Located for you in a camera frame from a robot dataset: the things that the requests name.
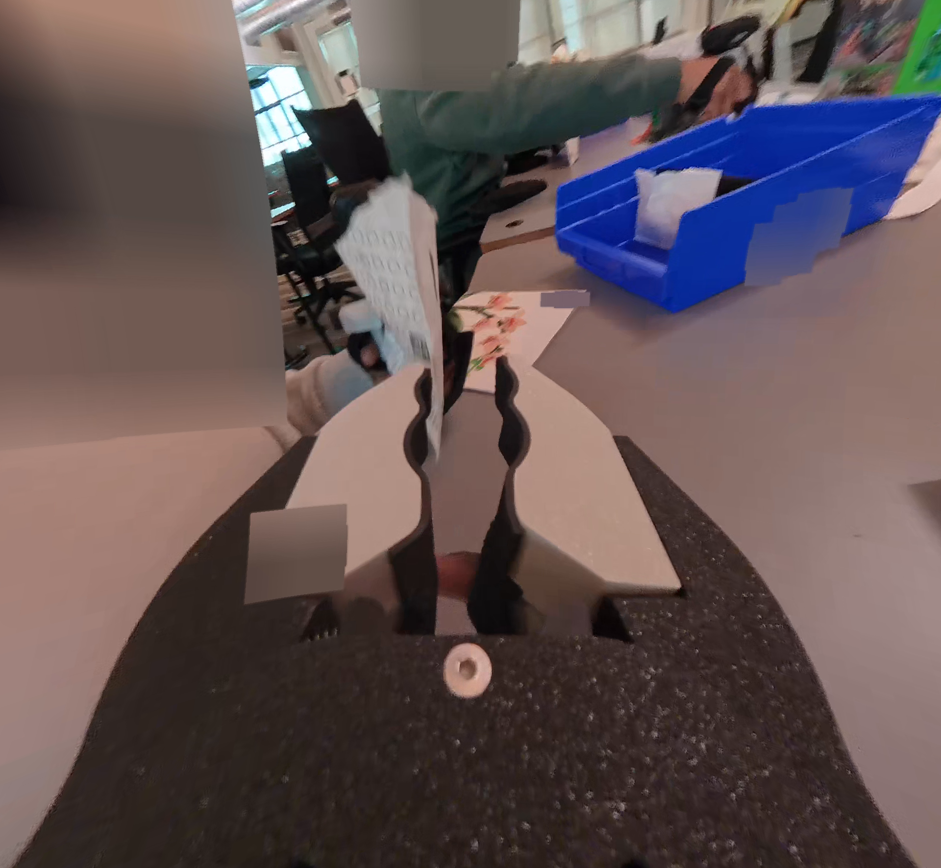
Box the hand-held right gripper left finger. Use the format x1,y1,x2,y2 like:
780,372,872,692
285,364,438,635

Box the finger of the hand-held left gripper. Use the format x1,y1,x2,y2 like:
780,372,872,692
408,194,473,415

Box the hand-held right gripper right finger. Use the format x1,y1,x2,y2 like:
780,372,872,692
470,357,685,635

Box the white paper bag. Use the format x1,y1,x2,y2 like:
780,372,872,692
634,166,725,252
334,173,447,461

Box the blue plastic bin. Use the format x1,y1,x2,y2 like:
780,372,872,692
555,95,941,314

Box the person's left forearm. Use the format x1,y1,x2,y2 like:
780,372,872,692
285,352,377,437

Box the grey desk with wooden edge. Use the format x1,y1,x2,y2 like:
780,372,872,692
479,177,576,257

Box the black office chair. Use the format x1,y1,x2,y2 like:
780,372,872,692
271,148,363,356
293,100,550,296

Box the orchid picture instruction booklet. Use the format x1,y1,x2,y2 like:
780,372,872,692
445,291,576,396

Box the crumpled white paper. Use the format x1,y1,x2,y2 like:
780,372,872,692
882,141,941,224

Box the green toy set box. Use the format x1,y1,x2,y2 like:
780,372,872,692
838,0,941,99

